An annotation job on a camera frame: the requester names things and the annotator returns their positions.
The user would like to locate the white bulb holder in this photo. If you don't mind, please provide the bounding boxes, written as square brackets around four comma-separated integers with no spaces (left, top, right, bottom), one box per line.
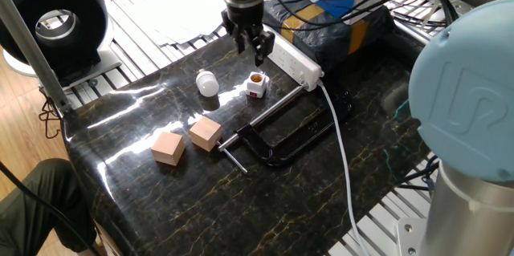
[245,71,269,100]

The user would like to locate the white paper sheets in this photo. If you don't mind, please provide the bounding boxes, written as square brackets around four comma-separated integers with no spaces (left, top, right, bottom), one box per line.
[116,0,238,47]

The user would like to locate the dark trousered person leg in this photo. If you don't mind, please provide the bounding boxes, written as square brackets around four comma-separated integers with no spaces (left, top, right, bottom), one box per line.
[0,158,97,256]

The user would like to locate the tangled dark cable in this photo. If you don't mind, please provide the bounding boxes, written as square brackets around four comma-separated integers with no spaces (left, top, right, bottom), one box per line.
[38,87,62,140]

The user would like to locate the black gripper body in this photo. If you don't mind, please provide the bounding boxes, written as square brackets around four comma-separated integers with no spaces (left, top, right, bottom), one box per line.
[222,2,265,32]

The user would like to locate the white power strip cable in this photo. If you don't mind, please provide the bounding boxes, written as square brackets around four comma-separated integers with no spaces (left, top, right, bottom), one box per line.
[316,81,373,256]

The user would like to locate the white light bulb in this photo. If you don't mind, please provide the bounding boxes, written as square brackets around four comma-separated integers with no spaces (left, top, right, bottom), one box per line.
[195,68,221,98]

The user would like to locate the aluminium frame post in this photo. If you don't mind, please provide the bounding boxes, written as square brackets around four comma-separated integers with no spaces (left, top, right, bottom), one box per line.
[0,0,73,115]

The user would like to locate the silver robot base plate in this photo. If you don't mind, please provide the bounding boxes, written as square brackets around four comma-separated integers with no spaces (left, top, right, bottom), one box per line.
[395,217,434,256]

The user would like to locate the wooden cube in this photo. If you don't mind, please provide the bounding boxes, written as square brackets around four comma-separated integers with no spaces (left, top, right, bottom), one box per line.
[188,116,224,152]
[150,131,186,167]

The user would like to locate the black plastic wrapped package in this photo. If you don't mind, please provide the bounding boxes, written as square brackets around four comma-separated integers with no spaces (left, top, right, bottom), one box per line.
[263,0,397,72]

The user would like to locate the thin black cable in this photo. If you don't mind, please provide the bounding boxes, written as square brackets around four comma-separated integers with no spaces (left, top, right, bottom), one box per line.
[0,161,101,256]

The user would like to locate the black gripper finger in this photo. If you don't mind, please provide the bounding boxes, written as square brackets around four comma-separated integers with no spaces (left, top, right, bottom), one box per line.
[222,10,247,55]
[248,30,276,67]

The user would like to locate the white power strip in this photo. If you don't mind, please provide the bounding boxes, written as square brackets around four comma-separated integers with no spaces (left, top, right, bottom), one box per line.
[263,25,325,92]

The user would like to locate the black C-clamp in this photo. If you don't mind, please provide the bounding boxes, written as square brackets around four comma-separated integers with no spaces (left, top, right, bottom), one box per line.
[217,81,354,175]

